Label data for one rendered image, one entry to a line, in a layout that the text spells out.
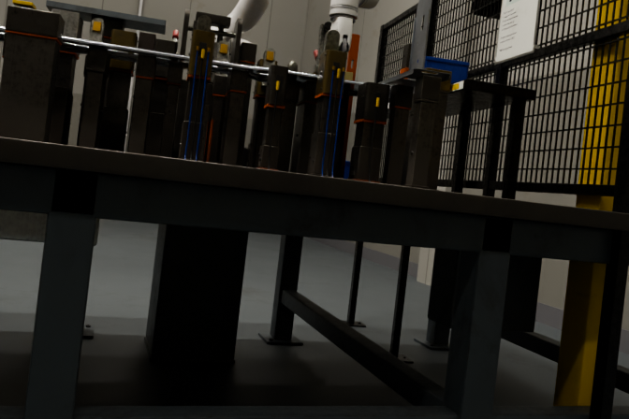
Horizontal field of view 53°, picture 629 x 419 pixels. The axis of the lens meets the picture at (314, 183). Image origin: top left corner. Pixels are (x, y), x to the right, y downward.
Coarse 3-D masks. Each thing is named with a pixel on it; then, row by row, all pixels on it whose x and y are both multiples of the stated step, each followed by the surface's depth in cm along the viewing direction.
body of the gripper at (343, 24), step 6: (330, 18) 189; (336, 18) 187; (342, 18) 185; (348, 18) 186; (336, 24) 186; (342, 24) 185; (348, 24) 185; (342, 30) 185; (348, 30) 185; (342, 36) 185; (348, 36) 185; (348, 42) 185; (348, 48) 187
